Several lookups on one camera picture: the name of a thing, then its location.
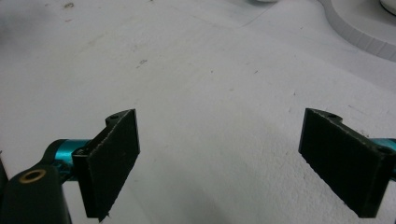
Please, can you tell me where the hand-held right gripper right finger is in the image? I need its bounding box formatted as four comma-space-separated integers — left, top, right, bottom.
298, 107, 396, 218

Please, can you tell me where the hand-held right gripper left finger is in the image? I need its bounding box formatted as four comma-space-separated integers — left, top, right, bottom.
72, 108, 141, 222

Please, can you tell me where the white foam board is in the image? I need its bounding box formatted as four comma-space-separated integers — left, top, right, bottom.
0, 0, 396, 224

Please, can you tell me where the white stand with pole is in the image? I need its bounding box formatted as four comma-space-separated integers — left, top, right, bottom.
317, 0, 396, 63

